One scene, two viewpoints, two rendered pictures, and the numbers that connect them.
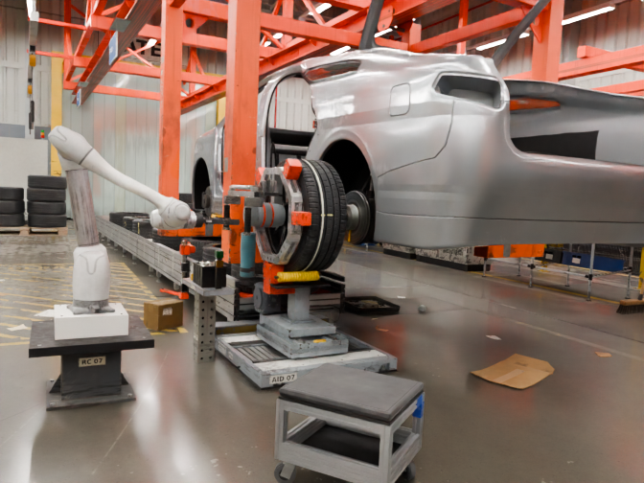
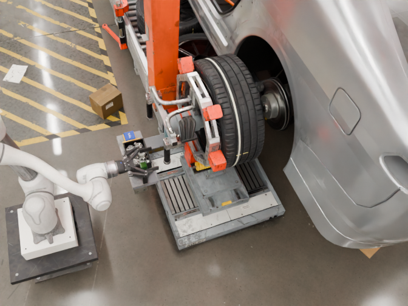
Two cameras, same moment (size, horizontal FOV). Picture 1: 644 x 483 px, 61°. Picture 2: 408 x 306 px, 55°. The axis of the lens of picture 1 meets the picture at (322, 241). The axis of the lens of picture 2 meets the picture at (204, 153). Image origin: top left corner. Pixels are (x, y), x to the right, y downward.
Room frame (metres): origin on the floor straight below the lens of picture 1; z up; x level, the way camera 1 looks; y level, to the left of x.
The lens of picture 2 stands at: (1.67, 0.16, 2.64)
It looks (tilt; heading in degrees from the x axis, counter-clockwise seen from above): 56 degrees down; 1
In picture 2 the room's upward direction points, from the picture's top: 8 degrees clockwise
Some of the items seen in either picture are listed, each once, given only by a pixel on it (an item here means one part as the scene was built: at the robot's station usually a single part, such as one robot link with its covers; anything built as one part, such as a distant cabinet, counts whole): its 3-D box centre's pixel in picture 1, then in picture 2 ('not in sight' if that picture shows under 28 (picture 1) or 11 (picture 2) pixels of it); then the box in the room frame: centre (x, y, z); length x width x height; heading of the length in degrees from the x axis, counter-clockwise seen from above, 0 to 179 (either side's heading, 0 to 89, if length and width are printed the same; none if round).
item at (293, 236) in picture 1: (275, 215); (195, 118); (3.14, 0.27, 0.85); 0.54 x 0.07 x 0.54; 29
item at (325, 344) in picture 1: (300, 337); (213, 178); (3.18, 0.10, 0.13); 0.50 x 0.36 x 0.10; 29
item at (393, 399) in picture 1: (352, 431); not in sight; (1.83, -0.13, 0.17); 0.43 x 0.36 x 0.34; 63
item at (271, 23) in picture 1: (304, 42); not in sight; (5.87, 0.28, 2.55); 2.58 x 0.12 x 0.40; 119
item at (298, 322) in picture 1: (298, 304); (214, 159); (3.22, 0.12, 0.32); 0.40 x 0.30 x 0.28; 29
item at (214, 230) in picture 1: (202, 218); not in sight; (5.37, 1.18, 0.69); 0.52 x 0.17 x 0.35; 119
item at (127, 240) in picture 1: (126, 229); not in sight; (9.79, 3.51, 0.20); 6.82 x 0.86 x 0.39; 29
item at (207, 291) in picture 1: (207, 286); (136, 158); (3.06, 0.64, 0.44); 0.43 x 0.17 x 0.03; 29
